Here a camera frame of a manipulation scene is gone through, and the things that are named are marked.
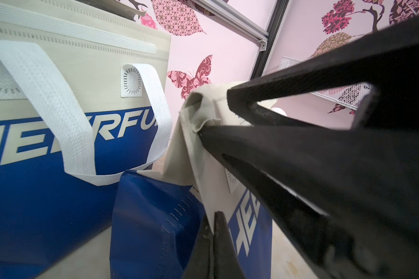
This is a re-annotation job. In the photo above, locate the takeout bag blue beige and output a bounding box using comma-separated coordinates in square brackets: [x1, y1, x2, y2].
[0, 1, 172, 279]
[110, 83, 272, 279]

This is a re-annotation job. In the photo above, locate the white wire shelf basket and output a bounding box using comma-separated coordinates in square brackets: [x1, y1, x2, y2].
[277, 55, 374, 112]

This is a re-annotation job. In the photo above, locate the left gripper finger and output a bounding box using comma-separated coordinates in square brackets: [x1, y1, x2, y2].
[182, 212, 245, 279]

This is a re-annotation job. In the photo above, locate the aluminium rail back wall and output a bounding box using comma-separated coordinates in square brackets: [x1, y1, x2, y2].
[194, 0, 269, 52]

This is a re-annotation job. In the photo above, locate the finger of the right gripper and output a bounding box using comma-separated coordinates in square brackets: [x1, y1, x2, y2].
[227, 15, 419, 127]
[199, 126, 419, 279]

